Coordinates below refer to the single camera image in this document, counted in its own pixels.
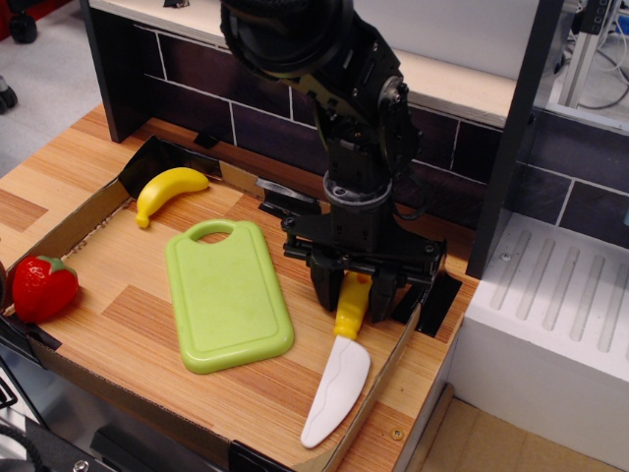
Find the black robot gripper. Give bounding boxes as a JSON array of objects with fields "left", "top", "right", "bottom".
[{"left": 281, "top": 172, "right": 446, "bottom": 323}]

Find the yellow handled white toy knife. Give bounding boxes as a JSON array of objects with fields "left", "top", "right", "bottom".
[{"left": 301, "top": 271, "right": 372, "bottom": 449}]

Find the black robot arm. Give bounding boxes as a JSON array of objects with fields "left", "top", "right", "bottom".
[{"left": 221, "top": 1, "right": 446, "bottom": 322}]

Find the cardboard fence with black tape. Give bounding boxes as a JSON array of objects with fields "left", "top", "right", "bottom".
[{"left": 1, "top": 131, "right": 448, "bottom": 471}]

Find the green plastic cutting board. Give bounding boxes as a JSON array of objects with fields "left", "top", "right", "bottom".
[{"left": 165, "top": 219, "right": 294, "bottom": 374}]

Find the brass screw in table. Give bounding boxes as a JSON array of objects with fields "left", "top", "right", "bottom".
[{"left": 390, "top": 429, "right": 404, "bottom": 441}]

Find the white toy sink drainboard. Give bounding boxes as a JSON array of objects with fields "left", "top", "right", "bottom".
[{"left": 448, "top": 214, "right": 628, "bottom": 470}]

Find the yellow toy banana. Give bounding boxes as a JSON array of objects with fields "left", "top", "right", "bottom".
[{"left": 136, "top": 167, "right": 209, "bottom": 229}]

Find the red toy strawberry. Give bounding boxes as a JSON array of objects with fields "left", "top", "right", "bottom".
[{"left": 12, "top": 256, "right": 79, "bottom": 324}]

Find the black caster wheel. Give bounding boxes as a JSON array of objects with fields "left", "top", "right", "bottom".
[{"left": 0, "top": 76, "right": 18, "bottom": 115}]

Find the aluminium frame with cables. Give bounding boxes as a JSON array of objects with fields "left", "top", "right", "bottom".
[{"left": 546, "top": 1, "right": 628, "bottom": 132}]

